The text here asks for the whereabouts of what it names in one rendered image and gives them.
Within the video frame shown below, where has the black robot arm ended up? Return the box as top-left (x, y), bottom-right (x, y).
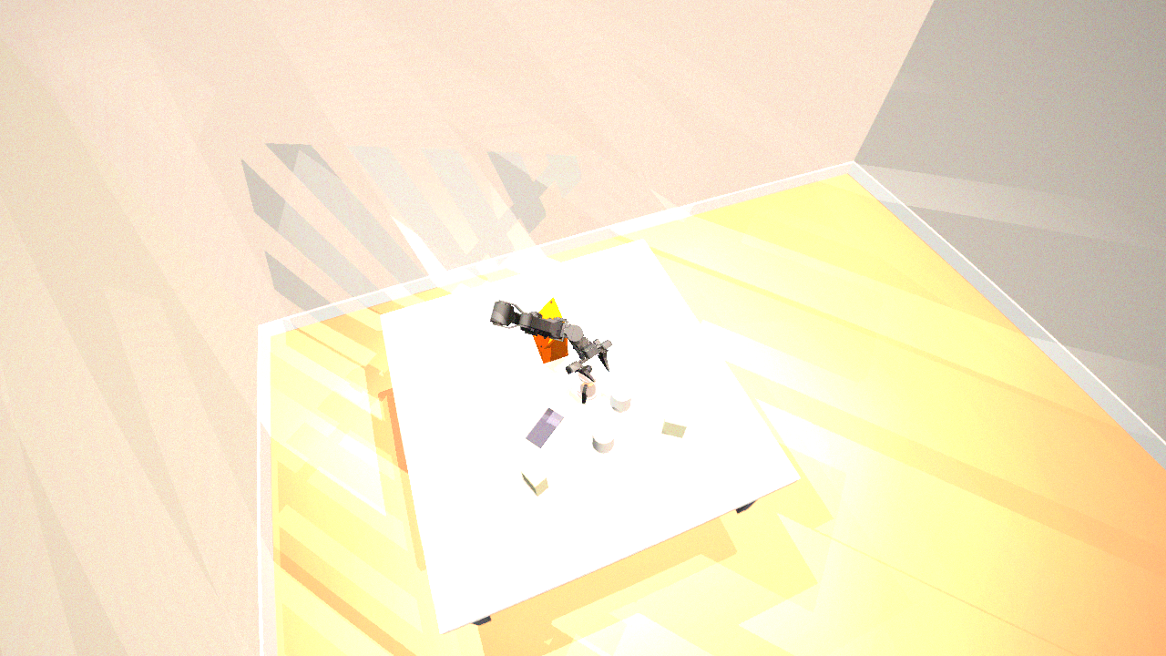
top-left (489, 299), bottom-right (602, 359)

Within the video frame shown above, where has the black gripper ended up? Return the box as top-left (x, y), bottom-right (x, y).
top-left (566, 336), bottom-right (613, 383)

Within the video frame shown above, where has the grey cylinder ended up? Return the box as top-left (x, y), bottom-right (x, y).
top-left (592, 423), bottom-right (614, 453)
top-left (610, 383), bottom-right (632, 412)

